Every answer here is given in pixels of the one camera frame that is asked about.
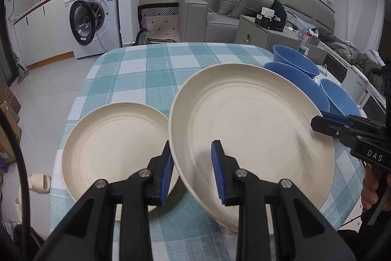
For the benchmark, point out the grey side cabinet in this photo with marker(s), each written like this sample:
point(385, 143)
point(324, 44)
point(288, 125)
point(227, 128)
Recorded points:
point(259, 36)

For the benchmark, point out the blue bowl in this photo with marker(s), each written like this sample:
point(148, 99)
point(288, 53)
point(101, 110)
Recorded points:
point(299, 80)
point(339, 99)
point(293, 57)

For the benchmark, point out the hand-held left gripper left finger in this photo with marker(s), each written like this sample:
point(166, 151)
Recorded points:
point(166, 175)

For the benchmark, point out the black white patterned mat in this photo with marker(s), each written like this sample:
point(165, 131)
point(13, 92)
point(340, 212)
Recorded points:
point(158, 25)

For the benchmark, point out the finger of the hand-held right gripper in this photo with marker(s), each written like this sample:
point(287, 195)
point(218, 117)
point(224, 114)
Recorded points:
point(326, 125)
point(334, 117)

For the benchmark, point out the dark grey blanket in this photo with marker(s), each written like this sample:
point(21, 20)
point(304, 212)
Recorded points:
point(351, 50)

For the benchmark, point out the grey tissue box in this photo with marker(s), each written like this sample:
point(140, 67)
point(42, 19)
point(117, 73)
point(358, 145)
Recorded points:
point(314, 40)

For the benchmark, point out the black box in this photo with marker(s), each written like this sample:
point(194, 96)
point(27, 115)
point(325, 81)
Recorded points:
point(268, 23)

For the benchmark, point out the person's dark clothing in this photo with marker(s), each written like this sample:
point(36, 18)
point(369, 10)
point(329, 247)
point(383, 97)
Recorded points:
point(366, 245)

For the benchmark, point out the teal checkered tablecloth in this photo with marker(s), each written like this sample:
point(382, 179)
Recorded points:
point(143, 71)

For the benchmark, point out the cardboard box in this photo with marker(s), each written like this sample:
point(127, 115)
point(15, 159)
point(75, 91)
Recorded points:
point(7, 135)

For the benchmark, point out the floor mop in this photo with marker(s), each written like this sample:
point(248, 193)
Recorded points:
point(20, 71)

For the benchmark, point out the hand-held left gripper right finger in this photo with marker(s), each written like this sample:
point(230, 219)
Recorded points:
point(218, 172)

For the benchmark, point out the patterned brown box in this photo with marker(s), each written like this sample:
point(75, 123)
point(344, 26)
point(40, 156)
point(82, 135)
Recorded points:
point(9, 97)

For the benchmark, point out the person's right hand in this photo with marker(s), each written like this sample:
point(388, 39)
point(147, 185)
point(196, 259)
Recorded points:
point(370, 190)

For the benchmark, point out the white electric kettle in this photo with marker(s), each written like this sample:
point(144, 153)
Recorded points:
point(356, 86)

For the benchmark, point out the dark blue pillow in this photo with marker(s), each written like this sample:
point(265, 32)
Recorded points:
point(279, 8)

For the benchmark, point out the grey sofa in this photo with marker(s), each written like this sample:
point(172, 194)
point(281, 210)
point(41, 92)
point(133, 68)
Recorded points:
point(195, 19)

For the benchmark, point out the small phone stand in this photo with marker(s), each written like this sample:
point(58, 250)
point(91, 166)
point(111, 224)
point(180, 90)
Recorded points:
point(323, 69)

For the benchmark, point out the white box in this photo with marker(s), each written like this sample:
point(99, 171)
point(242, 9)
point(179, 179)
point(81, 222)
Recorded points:
point(267, 11)

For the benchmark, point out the clear water bottle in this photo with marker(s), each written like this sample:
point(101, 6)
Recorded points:
point(305, 45)

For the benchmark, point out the white washing machine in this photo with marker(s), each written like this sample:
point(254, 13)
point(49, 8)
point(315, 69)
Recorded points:
point(104, 4)

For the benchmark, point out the white marble side table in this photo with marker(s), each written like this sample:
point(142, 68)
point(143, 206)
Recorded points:
point(334, 74)

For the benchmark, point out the white kitchen counter cabinet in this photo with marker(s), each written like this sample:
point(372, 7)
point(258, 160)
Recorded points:
point(52, 28)

